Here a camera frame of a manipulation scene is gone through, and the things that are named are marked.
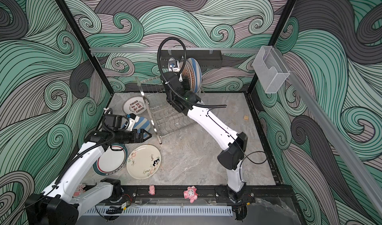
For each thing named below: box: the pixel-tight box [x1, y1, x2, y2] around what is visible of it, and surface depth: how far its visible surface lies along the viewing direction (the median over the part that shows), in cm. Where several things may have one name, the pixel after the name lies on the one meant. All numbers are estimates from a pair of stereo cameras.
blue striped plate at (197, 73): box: [187, 57, 203, 94], surface depth 76 cm
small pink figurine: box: [148, 184, 156, 196], surface depth 75 cm
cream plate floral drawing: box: [126, 144, 162, 180], surface depth 85 cm
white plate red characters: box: [122, 95, 148, 116], surface depth 113 cm
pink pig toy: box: [183, 185, 199, 204], surface depth 73 cm
